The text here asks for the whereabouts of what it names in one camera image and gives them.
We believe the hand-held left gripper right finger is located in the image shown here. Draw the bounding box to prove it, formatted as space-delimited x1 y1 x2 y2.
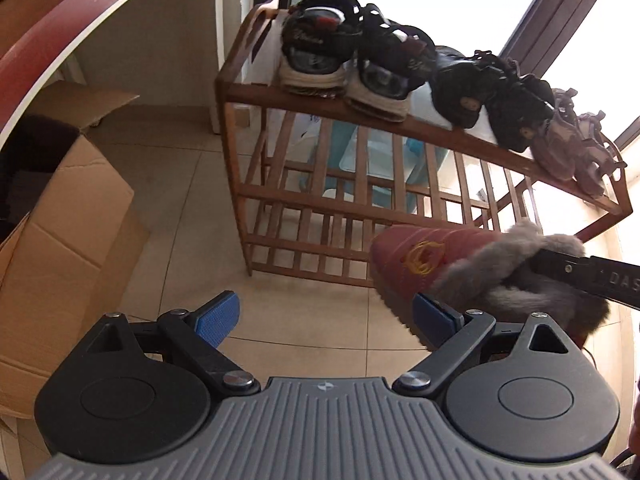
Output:
392 292 582 402

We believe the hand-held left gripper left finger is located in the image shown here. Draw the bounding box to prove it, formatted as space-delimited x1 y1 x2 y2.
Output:
70 290 262 401

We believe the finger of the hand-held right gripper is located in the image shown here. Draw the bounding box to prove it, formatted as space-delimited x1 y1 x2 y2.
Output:
529 247 593 286

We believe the wooden shoe rack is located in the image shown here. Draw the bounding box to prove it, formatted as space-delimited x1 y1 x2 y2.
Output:
214 0 633 291

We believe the red fur-lined slipper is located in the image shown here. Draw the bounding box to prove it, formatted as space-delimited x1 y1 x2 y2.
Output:
369 219 612 352

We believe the red curved wooden furniture edge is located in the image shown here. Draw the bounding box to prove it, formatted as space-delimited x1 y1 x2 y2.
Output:
0 0 202 147

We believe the black sandal with white sole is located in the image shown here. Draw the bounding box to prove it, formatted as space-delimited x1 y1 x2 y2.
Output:
344 4 438 123
278 0 364 99

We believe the brown window frame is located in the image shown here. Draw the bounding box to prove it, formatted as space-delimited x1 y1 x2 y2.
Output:
500 0 640 153

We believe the black strappy shoe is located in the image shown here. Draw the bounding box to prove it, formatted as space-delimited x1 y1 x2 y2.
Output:
486 73 557 154
429 46 512 132

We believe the light blue plastic bin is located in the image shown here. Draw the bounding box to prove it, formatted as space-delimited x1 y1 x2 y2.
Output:
314 119 443 207

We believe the cardboard box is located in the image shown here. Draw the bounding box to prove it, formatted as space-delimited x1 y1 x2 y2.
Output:
0 80 152 433

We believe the white plastic bag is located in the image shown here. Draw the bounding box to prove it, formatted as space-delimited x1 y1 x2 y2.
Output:
270 108 322 163

